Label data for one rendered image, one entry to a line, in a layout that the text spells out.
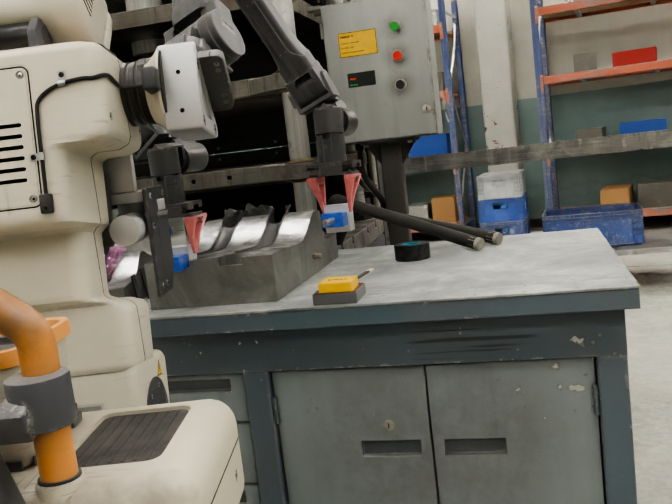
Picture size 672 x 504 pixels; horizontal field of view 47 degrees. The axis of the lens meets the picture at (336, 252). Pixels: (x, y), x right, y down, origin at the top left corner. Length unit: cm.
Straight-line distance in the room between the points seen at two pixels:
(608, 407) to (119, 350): 81
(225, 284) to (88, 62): 60
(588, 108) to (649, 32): 85
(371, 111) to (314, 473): 112
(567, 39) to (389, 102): 585
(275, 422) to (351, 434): 15
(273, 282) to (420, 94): 96
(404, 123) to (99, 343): 136
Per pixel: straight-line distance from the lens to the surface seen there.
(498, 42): 778
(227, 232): 175
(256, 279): 145
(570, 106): 797
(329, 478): 152
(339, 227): 152
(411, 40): 224
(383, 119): 224
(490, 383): 141
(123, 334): 107
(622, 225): 508
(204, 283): 149
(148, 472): 72
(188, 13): 122
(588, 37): 799
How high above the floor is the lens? 107
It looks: 8 degrees down
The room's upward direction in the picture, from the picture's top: 7 degrees counter-clockwise
